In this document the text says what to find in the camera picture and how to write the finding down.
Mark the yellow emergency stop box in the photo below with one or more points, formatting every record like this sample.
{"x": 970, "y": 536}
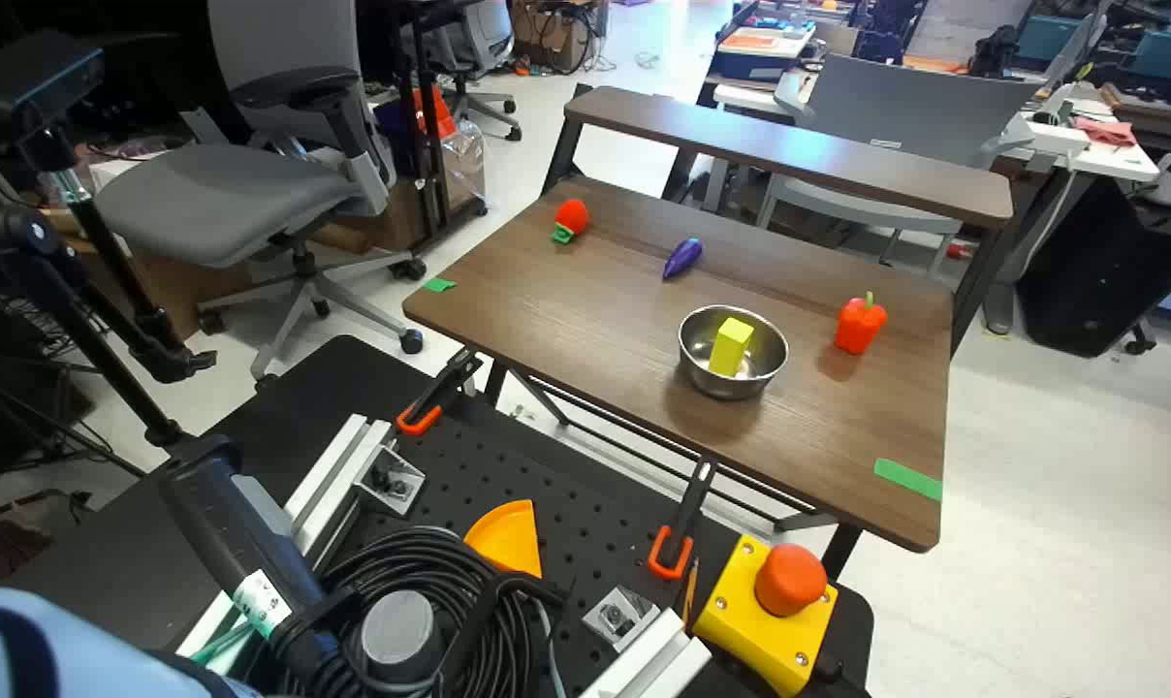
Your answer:
{"x": 768, "y": 609}

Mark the metal bowl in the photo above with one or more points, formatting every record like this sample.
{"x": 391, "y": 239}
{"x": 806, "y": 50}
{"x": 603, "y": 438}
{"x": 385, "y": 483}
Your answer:
{"x": 759, "y": 368}

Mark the black orange clamp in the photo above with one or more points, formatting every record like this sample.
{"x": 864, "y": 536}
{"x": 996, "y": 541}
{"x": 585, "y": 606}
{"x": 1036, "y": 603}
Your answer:
{"x": 673, "y": 545}
{"x": 432, "y": 402}

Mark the grey office chair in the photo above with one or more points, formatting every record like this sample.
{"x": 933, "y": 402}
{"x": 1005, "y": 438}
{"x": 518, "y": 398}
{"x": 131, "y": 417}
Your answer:
{"x": 223, "y": 203}

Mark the brown wooden bench shelf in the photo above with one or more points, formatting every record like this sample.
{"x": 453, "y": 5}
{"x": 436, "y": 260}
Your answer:
{"x": 967, "y": 195}

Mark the yellow block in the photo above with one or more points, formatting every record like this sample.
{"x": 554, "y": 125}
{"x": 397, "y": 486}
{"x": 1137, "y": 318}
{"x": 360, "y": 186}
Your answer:
{"x": 731, "y": 348}

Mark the green tape marker near corner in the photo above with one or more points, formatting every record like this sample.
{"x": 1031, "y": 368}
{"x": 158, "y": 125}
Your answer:
{"x": 909, "y": 479}

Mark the purple toy eggplant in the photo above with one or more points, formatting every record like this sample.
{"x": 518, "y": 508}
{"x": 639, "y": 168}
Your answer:
{"x": 686, "y": 258}

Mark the green tape marker corner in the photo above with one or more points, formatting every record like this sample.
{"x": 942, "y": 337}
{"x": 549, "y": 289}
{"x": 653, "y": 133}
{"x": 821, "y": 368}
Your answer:
{"x": 909, "y": 479}
{"x": 439, "y": 285}

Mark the green tape marker far corner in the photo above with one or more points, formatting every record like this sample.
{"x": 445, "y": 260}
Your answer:
{"x": 439, "y": 285}

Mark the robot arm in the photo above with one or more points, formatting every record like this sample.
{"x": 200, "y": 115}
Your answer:
{"x": 103, "y": 625}

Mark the orange wedge piece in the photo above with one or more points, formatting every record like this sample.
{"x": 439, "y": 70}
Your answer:
{"x": 511, "y": 536}

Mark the black orange clamp right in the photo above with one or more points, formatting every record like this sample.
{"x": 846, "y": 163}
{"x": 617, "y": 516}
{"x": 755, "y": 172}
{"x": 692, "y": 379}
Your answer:
{"x": 673, "y": 545}

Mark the black orange clamp left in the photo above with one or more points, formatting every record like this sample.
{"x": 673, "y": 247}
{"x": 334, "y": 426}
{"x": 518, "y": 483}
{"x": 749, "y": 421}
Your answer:
{"x": 432, "y": 402}

